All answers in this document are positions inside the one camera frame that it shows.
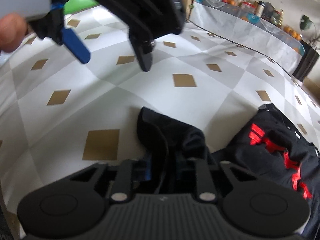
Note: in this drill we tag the white thermos bottle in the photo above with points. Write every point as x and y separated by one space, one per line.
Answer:
259 10

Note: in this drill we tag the dark decorative plaque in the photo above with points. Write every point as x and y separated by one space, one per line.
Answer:
268 11

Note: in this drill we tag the golden gourd ornament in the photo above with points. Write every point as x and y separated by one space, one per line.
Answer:
282 18

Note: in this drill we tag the tray of oranges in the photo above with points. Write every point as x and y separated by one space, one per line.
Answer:
291 31

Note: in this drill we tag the red-lid plastic container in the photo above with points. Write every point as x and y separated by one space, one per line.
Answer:
247 5

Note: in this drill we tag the low table with marbled cloth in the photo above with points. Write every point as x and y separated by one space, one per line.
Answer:
250 35

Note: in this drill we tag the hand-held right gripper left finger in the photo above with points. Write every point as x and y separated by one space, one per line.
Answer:
148 170

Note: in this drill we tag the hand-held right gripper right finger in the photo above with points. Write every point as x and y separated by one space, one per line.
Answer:
201 175

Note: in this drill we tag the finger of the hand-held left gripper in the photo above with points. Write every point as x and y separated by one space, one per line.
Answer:
76 46
145 57

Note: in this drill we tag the person's left hand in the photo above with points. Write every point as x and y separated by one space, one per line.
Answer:
11 32

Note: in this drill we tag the green plastic chair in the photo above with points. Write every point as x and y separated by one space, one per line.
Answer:
80 1

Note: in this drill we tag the green glass jar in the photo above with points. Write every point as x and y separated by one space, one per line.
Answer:
275 17

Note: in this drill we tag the brown cardboard box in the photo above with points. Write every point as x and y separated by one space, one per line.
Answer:
187 5

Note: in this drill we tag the black t-shirt with red print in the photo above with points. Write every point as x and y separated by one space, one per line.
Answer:
237 160

